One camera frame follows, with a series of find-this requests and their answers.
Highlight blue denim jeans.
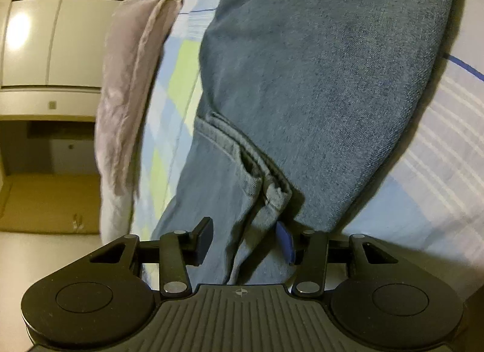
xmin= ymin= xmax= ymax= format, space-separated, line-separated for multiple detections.
xmin=154 ymin=0 xmax=452 ymax=285

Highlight white striped pillow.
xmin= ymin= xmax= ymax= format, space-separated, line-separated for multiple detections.
xmin=99 ymin=180 xmax=133 ymax=245

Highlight checkered bed sheet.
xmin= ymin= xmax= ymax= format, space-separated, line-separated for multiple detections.
xmin=130 ymin=0 xmax=483 ymax=296

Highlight mauve pillow far side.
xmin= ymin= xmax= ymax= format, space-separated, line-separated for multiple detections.
xmin=93 ymin=0 xmax=185 ymax=198

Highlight white wardrobe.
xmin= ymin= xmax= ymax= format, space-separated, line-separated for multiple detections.
xmin=1 ymin=0 xmax=121 ymax=88

